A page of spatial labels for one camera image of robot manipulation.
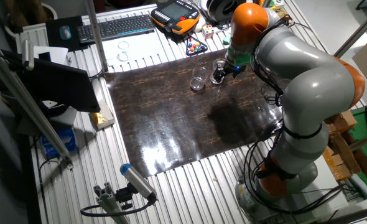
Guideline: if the clear glass beaker cup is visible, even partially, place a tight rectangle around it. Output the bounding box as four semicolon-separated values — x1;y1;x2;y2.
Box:
190;65;209;92

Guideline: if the silver camera with blue end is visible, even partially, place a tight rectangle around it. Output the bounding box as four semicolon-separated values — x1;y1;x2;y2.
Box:
119;163;158;200

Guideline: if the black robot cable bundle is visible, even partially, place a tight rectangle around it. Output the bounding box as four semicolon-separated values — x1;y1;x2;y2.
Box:
241;15;348;216

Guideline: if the black mouse pad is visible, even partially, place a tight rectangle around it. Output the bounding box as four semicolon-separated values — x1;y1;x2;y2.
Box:
45;15;90;53

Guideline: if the grey metal post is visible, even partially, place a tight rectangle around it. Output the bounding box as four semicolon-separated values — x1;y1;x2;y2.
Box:
332;2;367;59

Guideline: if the black camera cable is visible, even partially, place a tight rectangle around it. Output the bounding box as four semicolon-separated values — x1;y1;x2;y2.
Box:
80;195;157;218

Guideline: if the triangle rack of coloured balls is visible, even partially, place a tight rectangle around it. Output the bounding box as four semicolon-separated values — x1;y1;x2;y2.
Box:
185;36;208;57

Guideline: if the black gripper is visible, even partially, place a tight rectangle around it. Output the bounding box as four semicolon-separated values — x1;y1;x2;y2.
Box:
213;62;246;83

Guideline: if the white flat board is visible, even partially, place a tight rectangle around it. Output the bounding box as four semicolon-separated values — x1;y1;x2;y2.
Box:
307;154;349;218

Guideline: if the colourful puzzle cube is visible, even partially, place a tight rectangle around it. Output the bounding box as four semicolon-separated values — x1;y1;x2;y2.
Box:
202;24;215;40

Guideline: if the black keyboard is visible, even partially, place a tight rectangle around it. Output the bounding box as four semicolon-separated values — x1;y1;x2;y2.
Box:
76;14;156;44

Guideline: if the dark marble pattern mat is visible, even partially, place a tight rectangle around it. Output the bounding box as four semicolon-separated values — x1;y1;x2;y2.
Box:
104;49;293;178

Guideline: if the clear glass cup with handle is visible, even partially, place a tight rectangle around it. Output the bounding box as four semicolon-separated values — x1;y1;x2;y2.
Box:
210;58;228;85

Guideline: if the black filament spool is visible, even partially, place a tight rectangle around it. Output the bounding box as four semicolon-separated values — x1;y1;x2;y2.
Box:
207;0;247;23

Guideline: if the white box with gold foil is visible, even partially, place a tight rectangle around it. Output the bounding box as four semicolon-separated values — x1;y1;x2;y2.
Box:
90;99;116;130

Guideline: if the green felt toy table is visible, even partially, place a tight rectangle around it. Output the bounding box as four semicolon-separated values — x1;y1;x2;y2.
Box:
348;105;367;198

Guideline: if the blue tissue pack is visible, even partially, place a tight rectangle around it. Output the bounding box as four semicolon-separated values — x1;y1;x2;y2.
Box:
40;128;78;158

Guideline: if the aluminium frame post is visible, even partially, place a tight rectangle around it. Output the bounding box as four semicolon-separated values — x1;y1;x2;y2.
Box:
84;0;109;73

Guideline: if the green wrist adapter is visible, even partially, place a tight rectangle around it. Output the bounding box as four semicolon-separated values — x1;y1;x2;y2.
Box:
226;45;254;67

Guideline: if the white round object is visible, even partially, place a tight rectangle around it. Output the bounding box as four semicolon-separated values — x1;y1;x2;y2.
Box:
193;15;207;33

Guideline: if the white paper sheet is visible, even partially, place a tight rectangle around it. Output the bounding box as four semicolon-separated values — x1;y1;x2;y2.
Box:
33;45;69;65

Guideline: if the slanted aluminium beam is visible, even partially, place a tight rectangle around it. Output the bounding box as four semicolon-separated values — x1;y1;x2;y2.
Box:
0;43;75;170

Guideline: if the silver camera on beam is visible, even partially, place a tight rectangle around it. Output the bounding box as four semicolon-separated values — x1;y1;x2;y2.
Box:
21;39;35;71

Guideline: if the aluminium camera mount profile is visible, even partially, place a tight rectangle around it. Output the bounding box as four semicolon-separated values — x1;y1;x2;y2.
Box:
93;182;131;224

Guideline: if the grey computer mouse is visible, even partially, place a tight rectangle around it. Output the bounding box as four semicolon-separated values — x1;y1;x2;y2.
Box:
58;25;73;41

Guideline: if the black monitor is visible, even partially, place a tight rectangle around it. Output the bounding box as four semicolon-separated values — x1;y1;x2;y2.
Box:
17;57;101;113

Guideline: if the orange black teach pendant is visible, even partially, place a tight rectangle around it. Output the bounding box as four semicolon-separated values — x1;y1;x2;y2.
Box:
150;0;202;35

